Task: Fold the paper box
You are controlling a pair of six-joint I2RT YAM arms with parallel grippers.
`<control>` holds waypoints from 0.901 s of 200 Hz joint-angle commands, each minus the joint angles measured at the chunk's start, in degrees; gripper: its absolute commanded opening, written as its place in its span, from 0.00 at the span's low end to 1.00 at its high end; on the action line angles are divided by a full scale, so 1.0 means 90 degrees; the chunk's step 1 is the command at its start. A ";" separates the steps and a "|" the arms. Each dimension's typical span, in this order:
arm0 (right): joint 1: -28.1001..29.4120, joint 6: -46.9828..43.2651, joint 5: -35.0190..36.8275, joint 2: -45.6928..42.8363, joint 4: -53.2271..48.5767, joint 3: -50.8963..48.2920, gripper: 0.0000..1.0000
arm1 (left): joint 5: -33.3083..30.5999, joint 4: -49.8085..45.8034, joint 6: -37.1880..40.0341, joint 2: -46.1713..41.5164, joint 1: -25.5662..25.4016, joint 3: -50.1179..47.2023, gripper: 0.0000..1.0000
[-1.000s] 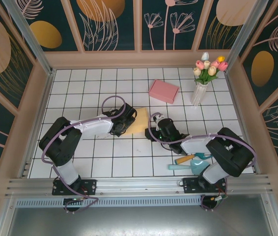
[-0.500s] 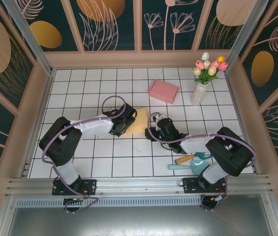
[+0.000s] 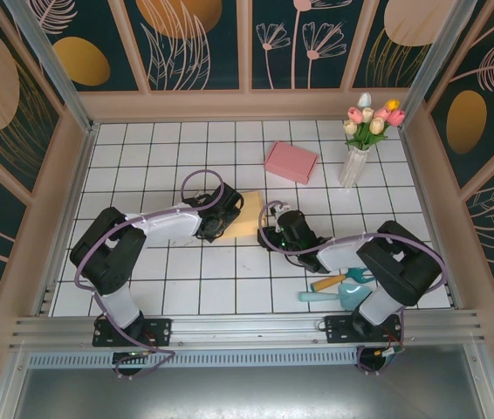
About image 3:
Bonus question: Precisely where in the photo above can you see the aluminium frame post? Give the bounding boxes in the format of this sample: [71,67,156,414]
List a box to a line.
[399,0,479,132]
[4,0,99,134]

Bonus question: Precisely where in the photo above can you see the artificial tulip bouquet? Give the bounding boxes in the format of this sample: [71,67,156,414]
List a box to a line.
[343,91,407,152]

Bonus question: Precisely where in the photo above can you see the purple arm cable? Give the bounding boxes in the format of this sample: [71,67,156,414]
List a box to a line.
[74,168,224,380]
[257,199,449,376]

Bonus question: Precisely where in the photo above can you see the white ribbed vase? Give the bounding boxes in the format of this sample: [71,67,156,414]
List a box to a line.
[338,146,373,189]

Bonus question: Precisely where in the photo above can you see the teal garden rake wooden handle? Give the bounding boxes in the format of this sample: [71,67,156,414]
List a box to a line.
[310,266,374,292]

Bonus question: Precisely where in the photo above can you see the yellow paper box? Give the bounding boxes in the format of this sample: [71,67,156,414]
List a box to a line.
[218,189,264,242]

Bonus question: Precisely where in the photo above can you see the pink paper box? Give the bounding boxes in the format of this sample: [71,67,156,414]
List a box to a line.
[264,140,320,184]

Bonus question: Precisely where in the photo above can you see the teal garden trowel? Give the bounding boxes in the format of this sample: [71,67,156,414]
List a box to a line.
[298,282,373,312]

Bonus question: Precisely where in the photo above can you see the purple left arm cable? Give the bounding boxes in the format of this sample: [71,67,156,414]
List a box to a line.
[74,168,224,380]

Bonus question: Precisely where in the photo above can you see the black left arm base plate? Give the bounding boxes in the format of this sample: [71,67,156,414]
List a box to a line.
[93,317,173,348]

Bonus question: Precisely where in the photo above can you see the black round cable hub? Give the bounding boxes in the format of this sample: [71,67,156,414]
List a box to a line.
[357,346,407,375]
[113,350,143,380]

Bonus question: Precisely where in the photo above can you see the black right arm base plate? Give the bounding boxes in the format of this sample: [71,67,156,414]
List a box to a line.
[324,313,405,346]

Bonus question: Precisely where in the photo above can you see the aluminium mounting rail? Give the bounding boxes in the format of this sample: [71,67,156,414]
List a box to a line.
[9,310,488,350]

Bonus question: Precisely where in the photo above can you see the slotted grey cable duct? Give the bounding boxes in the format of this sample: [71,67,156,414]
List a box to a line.
[26,348,470,370]

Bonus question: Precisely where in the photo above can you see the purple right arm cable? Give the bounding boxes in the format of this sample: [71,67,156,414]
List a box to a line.
[257,199,449,376]

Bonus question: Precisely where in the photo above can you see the aluminium table edge rail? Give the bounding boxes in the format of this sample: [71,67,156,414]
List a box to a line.
[399,125,466,312]
[32,123,99,316]

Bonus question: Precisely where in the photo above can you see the grey metal sheet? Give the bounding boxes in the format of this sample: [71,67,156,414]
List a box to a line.
[0,366,494,419]

